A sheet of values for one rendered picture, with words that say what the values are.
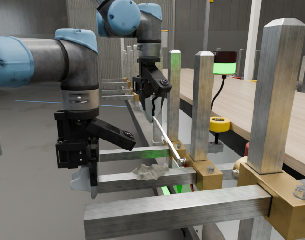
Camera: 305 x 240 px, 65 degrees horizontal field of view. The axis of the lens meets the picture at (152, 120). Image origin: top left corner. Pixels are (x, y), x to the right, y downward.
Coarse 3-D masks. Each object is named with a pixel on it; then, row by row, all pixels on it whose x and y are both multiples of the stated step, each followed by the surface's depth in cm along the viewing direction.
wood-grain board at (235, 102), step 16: (192, 80) 194; (224, 80) 194; (240, 80) 194; (192, 96) 129; (224, 96) 129; (240, 96) 129; (304, 96) 129; (224, 112) 96; (240, 112) 96; (304, 112) 96; (240, 128) 78; (304, 128) 77; (288, 144) 64; (304, 144) 64; (288, 160) 58; (304, 160) 54
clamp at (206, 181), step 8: (192, 160) 61; (208, 160) 61; (200, 168) 57; (216, 168) 57; (200, 176) 55; (208, 176) 54; (216, 176) 54; (200, 184) 55; (208, 184) 55; (216, 184) 55
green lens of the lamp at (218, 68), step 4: (216, 64) 55; (220, 64) 54; (224, 64) 54; (228, 64) 54; (232, 64) 54; (216, 68) 55; (220, 68) 54; (224, 68) 54; (228, 68) 54; (232, 68) 55; (216, 72) 55; (220, 72) 55; (224, 72) 54; (228, 72) 54; (232, 72) 55
